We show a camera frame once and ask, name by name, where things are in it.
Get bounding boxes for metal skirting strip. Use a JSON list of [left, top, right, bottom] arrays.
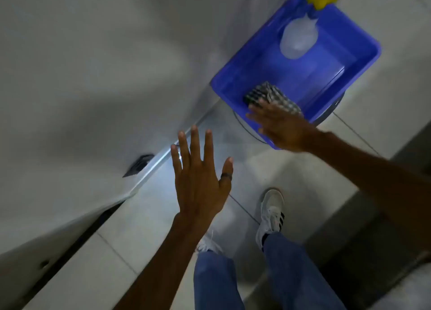
[[125, 101, 221, 199]]

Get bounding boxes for person's blue jeans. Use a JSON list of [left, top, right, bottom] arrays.
[[193, 232, 347, 310]]

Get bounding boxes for person's left hand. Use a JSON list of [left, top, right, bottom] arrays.
[[170, 125, 234, 225]]

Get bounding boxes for person's left forearm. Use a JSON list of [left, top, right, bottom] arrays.
[[113, 213, 211, 310]]

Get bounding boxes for person's right forearm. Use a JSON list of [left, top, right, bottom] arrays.
[[304, 130, 431, 253]]

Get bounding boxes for white spray bottle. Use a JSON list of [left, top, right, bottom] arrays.
[[280, 12, 319, 60]]

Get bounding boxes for checkered cleaning cloth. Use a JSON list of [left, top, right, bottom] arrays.
[[243, 81, 305, 117]]

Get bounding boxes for blue plastic basin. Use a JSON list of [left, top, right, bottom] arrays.
[[210, 0, 382, 151]]

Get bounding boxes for person's right hand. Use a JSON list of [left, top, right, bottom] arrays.
[[246, 100, 321, 153]]

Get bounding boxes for round stool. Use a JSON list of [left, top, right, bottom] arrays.
[[233, 91, 347, 145]]

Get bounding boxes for white sneaker with black stripes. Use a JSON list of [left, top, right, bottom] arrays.
[[196, 230, 224, 255], [255, 187, 286, 252]]

